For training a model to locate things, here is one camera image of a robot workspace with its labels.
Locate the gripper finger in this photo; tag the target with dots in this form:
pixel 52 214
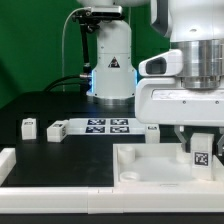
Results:
pixel 220 141
pixel 183 137

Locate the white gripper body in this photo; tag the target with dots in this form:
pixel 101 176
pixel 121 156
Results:
pixel 164 101

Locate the white square table top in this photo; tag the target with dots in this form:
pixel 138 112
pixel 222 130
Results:
pixel 163 163

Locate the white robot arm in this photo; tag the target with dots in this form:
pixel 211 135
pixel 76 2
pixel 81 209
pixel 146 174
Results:
pixel 196 27

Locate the white U-shaped obstacle fence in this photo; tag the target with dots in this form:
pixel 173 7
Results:
pixel 120 198

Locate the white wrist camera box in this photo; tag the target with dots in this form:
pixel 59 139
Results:
pixel 166 64

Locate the white marker base plate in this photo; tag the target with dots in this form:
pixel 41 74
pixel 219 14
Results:
pixel 105 126

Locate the black camera stand pole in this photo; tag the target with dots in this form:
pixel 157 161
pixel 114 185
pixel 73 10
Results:
pixel 87 65

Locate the black camera on stand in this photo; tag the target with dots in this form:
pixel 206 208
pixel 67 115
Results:
pixel 98 13

